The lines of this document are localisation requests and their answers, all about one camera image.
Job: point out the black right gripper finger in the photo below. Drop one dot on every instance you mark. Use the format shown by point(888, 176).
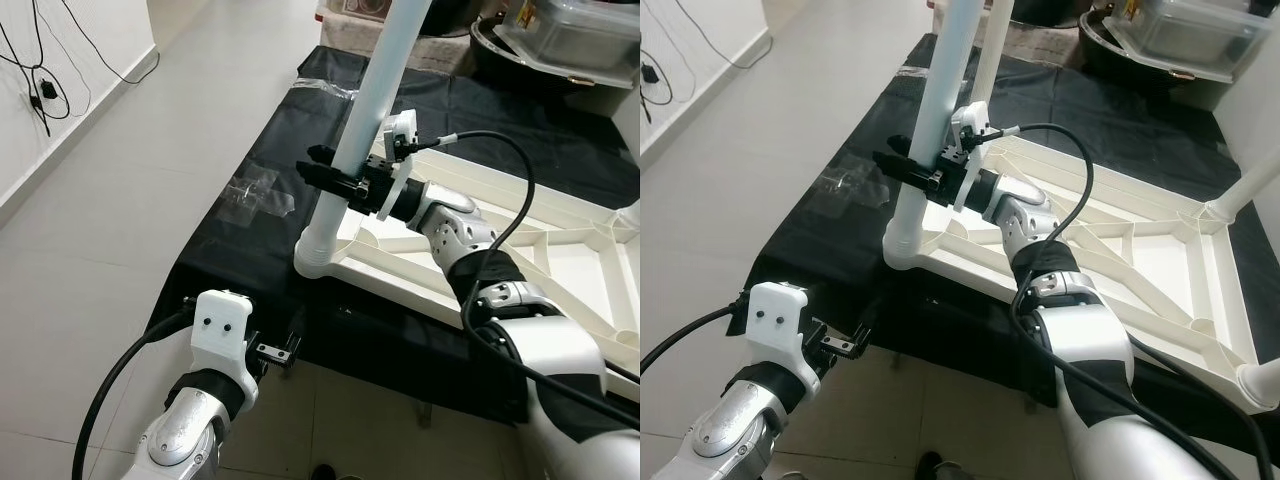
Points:
point(901, 144)
point(910, 172)
point(330, 178)
point(322, 154)

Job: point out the white plastic table top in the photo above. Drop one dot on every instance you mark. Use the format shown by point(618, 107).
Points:
point(1150, 260)
point(580, 280)

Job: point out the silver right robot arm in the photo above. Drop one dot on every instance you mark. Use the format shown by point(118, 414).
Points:
point(450, 225)
point(1030, 215)

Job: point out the clear tape cross patch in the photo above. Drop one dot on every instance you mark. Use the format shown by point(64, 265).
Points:
point(258, 195)
point(855, 187)

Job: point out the clear tape strip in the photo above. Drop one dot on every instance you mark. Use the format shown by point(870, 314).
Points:
point(918, 72)
point(328, 87)

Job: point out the black tablecloth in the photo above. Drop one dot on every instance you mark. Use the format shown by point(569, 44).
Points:
point(830, 250)
point(250, 270)

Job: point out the black robot foot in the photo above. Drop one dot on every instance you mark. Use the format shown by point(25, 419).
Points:
point(935, 467)
point(322, 471)

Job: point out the beige low platform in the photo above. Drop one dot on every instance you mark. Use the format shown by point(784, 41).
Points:
point(345, 25)
point(1040, 30)

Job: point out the dark metal wok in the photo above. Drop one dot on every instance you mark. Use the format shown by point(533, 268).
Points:
point(1100, 55)
point(490, 60)

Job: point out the clear plastic storage box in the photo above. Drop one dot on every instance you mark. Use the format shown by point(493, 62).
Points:
point(1190, 30)
point(580, 35)

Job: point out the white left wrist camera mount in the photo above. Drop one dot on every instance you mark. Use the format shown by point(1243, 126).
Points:
point(222, 335)
point(778, 325)

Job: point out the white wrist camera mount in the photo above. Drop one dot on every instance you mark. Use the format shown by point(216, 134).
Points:
point(970, 120)
point(222, 335)
point(402, 130)
point(778, 325)

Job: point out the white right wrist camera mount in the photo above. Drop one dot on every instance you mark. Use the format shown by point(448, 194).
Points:
point(970, 120)
point(402, 130)

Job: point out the black wall charger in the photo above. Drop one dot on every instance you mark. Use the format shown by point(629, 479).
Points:
point(48, 90)
point(652, 72)

